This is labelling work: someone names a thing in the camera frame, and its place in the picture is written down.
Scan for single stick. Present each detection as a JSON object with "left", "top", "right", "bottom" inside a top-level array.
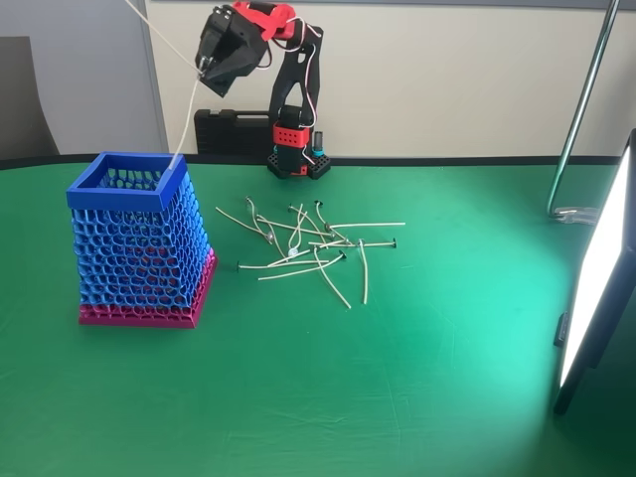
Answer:
[{"left": 122, "top": 0, "right": 205, "bottom": 76}]

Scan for blue magenta lattice basket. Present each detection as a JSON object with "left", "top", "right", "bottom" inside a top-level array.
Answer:
[{"left": 66, "top": 151, "right": 220, "bottom": 330}]

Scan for black plastic tool case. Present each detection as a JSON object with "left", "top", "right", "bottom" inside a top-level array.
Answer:
[{"left": 193, "top": 107, "right": 277, "bottom": 156}]

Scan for dark grey chair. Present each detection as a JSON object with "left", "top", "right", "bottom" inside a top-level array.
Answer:
[{"left": 0, "top": 35, "right": 61, "bottom": 161}]

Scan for green cloth with black rim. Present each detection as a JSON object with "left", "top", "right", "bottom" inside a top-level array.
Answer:
[{"left": 0, "top": 153, "right": 636, "bottom": 477}]

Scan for chrome metal stand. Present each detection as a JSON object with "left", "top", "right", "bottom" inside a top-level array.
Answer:
[{"left": 545, "top": 0, "right": 622, "bottom": 228}]

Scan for white LED light panel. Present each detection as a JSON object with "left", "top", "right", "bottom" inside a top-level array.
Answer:
[{"left": 552, "top": 127, "right": 636, "bottom": 416}]

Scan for red white servo cable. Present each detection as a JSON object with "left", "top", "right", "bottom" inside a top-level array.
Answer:
[{"left": 267, "top": 17, "right": 322, "bottom": 165}]

